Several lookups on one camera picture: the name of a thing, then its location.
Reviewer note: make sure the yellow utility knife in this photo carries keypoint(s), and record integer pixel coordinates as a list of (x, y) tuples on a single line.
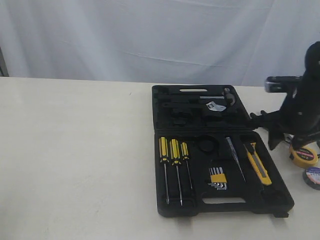
[(257, 164)]

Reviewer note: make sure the middle yellow black screwdriver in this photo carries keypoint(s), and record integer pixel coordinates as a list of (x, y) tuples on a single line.
[(175, 158)]

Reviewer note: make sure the white fabric backdrop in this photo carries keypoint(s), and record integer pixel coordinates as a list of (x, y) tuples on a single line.
[(237, 42)]

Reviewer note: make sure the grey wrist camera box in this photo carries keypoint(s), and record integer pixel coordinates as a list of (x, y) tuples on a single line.
[(281, 84)]

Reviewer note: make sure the claw hammer black handle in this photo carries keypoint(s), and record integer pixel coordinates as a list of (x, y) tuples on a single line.
[(226, 95)]

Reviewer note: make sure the black PVC insulating tape roll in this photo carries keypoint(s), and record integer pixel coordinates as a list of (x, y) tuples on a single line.
[(311, 177)]

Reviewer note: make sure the small yellow black screwdriver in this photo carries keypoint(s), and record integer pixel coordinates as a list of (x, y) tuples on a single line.
[(186, 157)]

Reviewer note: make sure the black plastic tool case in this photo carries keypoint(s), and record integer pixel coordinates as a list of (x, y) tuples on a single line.
[(205, 133)]

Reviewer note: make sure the black orange combination pliers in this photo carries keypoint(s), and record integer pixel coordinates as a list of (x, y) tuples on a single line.
[(287, 138)]

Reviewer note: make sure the large yellow black screwdriver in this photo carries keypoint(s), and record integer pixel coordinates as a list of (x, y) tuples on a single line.
[(164, 159)]

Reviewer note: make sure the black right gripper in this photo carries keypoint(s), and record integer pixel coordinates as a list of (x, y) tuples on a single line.
[(299, 115)]

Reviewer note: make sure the hex key set yellow holder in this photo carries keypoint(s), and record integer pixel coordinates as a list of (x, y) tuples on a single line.
[(218, 178)]

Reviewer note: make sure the yellow tape measure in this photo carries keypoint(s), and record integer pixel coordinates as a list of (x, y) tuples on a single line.
[(303, 157)]

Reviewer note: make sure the clear voltage tester pen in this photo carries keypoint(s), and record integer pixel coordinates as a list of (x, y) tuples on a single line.
[(235, 156)]

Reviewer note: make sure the adjustable wrench black handle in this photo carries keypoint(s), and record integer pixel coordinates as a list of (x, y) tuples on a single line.
[(211, 106)]

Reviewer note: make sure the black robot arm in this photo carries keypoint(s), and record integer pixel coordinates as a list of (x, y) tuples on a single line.
[(312, 66)]

